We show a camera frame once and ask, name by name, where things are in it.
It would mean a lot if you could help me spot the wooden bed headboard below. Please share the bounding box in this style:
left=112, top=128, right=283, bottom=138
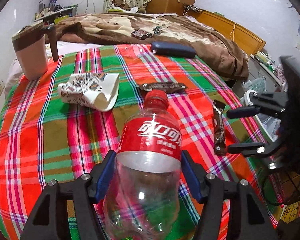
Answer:
left=189, top=10, right=266, bottom=55

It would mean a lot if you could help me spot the white round trash bin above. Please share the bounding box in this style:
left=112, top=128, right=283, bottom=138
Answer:
left=241, top=89, right=283, bottom=165

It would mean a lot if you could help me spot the clear cola bottle red label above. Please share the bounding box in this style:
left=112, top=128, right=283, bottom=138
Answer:
left=103, top=90, right=181, bottom=239

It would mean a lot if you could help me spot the plaid colourful tablecloth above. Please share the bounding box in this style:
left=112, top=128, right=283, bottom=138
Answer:
left=0, top=44, right=283, bottom=239

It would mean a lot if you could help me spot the grey bedside cabinet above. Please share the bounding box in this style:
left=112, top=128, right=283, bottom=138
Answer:
left=248, top=54, right=282, bottom=92

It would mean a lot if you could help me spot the brown teddy bear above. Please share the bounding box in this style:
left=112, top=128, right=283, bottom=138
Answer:
left=113, top=0, right=130, bottom=11

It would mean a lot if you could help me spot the brown snack wrapper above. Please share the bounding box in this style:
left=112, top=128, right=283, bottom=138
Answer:
left=138, top=82, right=187, bottom=94
left=212, top=100, right=226, bottom=156

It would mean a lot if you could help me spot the small green box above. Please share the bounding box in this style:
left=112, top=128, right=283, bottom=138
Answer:
left=154, top=26, right=162, bottom=35

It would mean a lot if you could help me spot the dark blue glasses case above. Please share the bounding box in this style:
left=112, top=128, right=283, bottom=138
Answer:
left=150, top=41, right=196, bottom=59

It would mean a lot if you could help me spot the brown patterned blanket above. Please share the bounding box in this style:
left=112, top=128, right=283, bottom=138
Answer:
left=55, top=12, right=249, bottom=80

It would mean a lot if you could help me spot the white plastic bag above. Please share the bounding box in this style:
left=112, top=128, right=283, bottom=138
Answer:
left=242, top=77, right=267, bottom=92

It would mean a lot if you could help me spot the pink brown travel mug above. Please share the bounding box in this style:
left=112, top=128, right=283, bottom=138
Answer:
left=12, top=21, right=59, bottom=80

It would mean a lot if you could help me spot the cluttered side shelf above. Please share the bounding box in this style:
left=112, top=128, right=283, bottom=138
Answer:
left=34, top=4, right=78, bottom=25

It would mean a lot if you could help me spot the patterned paper cup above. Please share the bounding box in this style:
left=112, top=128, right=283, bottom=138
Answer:
left=57, top=72, right=120, bottom=112

